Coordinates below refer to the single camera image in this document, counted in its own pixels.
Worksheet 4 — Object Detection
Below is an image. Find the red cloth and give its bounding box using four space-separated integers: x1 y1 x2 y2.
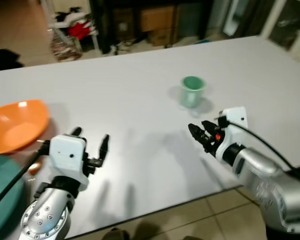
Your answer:
67 22 93 41

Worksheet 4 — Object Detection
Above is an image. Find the large cardboard box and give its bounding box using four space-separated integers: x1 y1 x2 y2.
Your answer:
140 6 179 34

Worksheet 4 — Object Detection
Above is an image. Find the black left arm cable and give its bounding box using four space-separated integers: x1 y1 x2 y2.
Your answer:
0 148 47 215

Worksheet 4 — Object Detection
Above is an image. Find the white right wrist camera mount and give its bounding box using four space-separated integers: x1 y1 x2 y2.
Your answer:
215 106 249 162

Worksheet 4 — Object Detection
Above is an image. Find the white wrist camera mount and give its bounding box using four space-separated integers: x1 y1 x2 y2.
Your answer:
215 106 249 162
44 134 89 192

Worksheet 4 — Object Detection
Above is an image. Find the black bag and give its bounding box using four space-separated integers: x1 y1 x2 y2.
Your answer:
0 49 25 73

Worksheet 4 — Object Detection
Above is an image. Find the orange plastic bowl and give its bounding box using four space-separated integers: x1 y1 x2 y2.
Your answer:
0 99 51 156

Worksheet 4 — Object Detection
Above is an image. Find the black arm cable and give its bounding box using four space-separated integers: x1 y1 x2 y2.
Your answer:
0 148 47 215
226 120 300 183

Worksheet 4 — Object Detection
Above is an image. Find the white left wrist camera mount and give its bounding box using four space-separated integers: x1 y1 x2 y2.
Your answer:
44 134 89 192

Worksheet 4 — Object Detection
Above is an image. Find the white framed glass door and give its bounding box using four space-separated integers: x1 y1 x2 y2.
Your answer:
260 0 300 63

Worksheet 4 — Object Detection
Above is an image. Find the green plastic cup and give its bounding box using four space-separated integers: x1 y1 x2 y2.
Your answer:
179 75 207 109

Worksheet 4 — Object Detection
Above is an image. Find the dark shelf cabinet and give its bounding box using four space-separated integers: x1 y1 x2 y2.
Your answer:
89 0 218 55

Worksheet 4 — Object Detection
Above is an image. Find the teal plate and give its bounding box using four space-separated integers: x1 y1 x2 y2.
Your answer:
0 155 27 240

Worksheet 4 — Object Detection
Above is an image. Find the white rack with clothes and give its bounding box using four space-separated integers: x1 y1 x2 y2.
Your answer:
40 0 102 62

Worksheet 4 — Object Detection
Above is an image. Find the small cardboard box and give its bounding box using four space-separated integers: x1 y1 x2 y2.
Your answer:
150 29 179 48

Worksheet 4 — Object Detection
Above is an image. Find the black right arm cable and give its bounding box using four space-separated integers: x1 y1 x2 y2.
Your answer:
226 120 300 183

